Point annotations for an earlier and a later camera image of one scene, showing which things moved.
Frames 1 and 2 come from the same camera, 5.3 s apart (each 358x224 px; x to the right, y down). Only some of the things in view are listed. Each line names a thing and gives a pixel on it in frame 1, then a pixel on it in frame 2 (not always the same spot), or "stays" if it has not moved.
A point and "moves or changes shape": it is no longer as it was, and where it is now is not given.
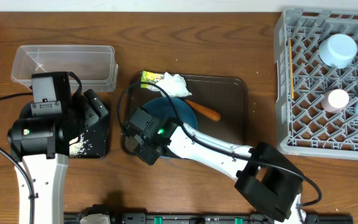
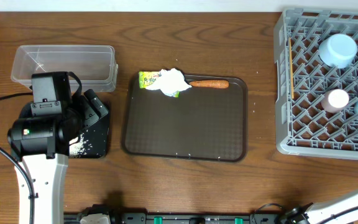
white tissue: [174, 84] moves or changes shape
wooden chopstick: [291, 66] stays
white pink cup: [334, 101] stays
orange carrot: [207, 112] to [211, 83]
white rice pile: [76, 145] stays
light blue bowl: [337, 50] stays
